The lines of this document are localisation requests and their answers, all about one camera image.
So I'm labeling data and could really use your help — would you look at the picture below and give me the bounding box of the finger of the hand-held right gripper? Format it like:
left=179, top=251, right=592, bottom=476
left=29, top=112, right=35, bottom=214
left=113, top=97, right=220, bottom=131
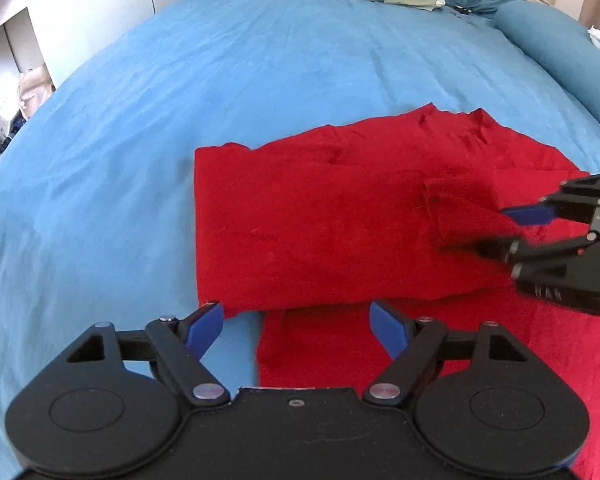
left=501, top=170, right=600, bottom=228
left=444, top=234, right=599, bottom=282

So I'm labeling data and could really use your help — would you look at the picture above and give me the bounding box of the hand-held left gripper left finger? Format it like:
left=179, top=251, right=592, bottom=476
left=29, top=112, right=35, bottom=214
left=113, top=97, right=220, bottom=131
left=66, top=301, right=232, bottom=407

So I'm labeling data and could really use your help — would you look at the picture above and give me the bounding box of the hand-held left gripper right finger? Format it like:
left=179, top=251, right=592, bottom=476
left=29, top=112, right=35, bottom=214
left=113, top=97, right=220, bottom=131
left=362, top=300, right=530, bottom=407

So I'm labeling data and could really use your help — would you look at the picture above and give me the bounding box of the red garment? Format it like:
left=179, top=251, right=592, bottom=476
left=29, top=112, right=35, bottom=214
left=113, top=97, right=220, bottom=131
left=193, top=102, right=600, bottom=480

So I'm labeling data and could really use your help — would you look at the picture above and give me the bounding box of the blue bolster cushion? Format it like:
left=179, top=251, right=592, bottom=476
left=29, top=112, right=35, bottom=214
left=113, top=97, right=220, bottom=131
left=494, top=0, right=600, bottom=136

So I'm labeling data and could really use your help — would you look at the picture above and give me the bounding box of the blue bed sheet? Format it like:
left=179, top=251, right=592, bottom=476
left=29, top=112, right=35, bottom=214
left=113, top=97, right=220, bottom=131
left=0, top=0, right=600, bottom=480

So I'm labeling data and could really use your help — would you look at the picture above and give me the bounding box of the beige bag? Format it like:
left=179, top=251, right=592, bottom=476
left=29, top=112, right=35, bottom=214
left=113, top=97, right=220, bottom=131
left=16, top=64, right=56, bottom=122

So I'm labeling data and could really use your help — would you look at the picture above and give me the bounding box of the white shelf unit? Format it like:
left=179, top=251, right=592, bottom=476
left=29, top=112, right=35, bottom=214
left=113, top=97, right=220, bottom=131
left=0, top=0, right=58, bottom=171

